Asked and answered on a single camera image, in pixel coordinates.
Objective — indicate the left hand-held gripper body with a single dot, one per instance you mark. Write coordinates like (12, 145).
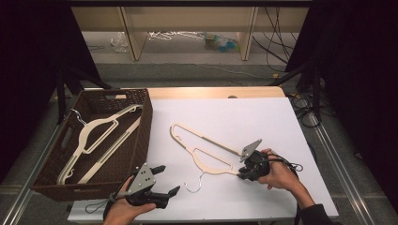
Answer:
(144, 179)

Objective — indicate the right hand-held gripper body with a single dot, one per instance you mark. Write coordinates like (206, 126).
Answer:
(258, 165)

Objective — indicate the cream plastic clothes hanger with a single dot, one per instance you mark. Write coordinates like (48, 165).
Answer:
(216, 171)
(84, 137)

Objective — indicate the brown wicker basket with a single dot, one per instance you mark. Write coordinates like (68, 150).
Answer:
(125, 156)

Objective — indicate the person's right hand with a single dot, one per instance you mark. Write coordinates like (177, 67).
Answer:
(280, 175)

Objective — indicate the person's left hand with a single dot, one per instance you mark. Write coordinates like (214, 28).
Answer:
(120, 212)

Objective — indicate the white table sheet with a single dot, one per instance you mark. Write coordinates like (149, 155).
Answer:
(225, 125)

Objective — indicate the black stand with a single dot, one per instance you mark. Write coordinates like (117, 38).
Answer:
(314, 84)
(62, 90)

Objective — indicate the colourful plastic things on floor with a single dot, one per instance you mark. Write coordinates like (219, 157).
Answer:
(220, 43)

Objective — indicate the black curtain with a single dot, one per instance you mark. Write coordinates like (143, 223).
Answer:
(31, 62)
(353, 78)

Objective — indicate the clear plastic bag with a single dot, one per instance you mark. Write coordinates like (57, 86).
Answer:
(119, 42)

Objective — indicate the wooden shelf unit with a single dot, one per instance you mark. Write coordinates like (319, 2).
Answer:
(187, 18)

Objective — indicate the metal floor rail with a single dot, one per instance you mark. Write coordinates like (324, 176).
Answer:
(22, 193)
(341, 168)

